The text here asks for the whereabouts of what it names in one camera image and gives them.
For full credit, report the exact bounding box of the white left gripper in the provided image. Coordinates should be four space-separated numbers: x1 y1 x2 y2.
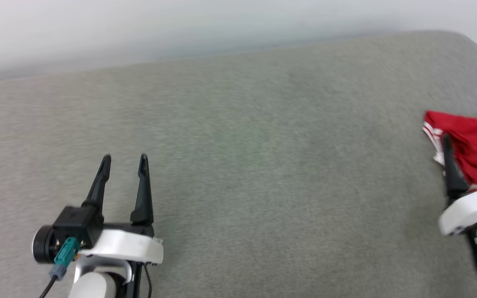
79 153 164 265

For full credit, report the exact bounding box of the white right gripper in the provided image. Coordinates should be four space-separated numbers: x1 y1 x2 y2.
438 132 477 236

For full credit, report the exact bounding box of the red and white jersey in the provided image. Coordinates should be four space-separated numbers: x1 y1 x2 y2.
423 111 477 192

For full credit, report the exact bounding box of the grey fabric sofa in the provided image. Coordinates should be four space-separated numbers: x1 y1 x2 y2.
0 30 477 298

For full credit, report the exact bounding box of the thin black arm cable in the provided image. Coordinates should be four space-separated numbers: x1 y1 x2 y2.
143 265 153 298

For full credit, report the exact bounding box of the black cable with white label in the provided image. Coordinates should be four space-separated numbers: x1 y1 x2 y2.
38 275 59 298

